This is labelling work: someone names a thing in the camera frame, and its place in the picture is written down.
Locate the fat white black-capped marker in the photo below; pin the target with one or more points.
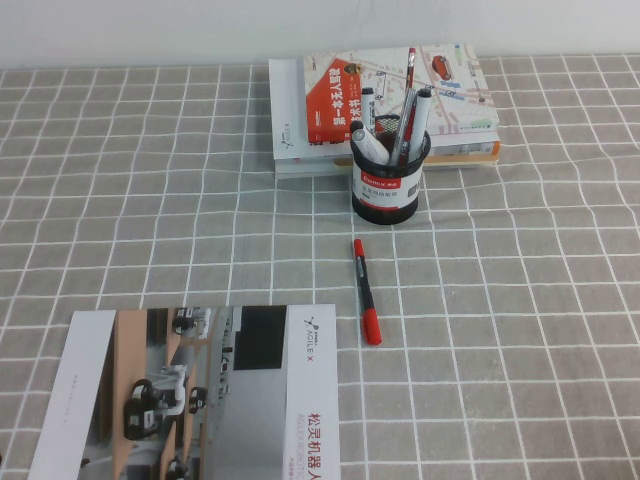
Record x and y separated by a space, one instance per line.
370 145

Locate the red and map cover book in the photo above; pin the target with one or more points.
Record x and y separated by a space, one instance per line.
325 100

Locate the red-capped black marker pen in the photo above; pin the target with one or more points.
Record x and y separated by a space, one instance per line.
367 300

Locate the tall red pen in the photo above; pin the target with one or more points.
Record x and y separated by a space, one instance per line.
411 67

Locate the pens in holder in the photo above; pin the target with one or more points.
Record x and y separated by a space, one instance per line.
403 130

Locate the black mesh pen holder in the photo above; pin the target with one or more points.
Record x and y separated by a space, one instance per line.
380 197

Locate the grey white-grid tablecloth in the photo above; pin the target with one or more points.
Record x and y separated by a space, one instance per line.
500 325

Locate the AgileX robot photo brochure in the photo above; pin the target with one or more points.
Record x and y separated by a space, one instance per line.
200 400

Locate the red gel pen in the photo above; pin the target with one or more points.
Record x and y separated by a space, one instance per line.
410 127

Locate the orange-edged book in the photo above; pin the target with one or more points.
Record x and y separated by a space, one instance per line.
465 152

